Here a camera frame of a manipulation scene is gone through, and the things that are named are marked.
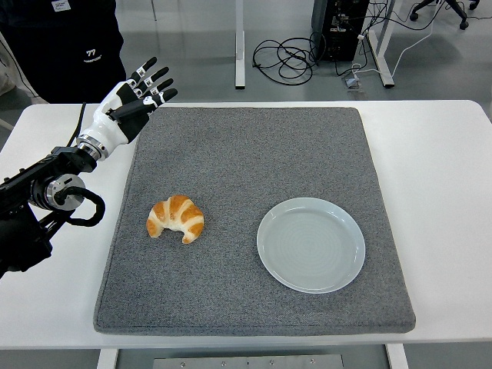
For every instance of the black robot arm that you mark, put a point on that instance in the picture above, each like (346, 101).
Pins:
(23, 180)

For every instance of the grey metal plate with screws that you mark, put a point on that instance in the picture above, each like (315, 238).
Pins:
(246, 362)

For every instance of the grey fabric mat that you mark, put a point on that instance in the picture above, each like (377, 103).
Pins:
(230, 153)

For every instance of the person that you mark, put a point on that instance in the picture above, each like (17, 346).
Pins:
(57, 38)

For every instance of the white table leg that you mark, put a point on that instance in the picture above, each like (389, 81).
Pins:
(107, 359)
(397, 357)

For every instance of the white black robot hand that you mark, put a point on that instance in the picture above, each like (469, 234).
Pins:
(109, 127)

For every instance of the golden croissant bread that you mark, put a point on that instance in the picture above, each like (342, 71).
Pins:
(180, 215)

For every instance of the white desk leg with foot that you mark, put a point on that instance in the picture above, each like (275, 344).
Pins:
(239, 46)

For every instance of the black computer tower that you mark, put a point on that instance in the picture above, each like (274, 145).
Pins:
(338, 38)

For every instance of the pale blue round plate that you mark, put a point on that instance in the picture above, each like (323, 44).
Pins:
(311, 246)

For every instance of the white slanted desk leg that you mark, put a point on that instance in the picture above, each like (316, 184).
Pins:
(384, 57)

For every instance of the silver floor socket box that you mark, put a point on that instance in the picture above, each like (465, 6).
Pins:
(351, 82)

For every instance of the black office chair base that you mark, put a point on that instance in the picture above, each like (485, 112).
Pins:
(459, 9)

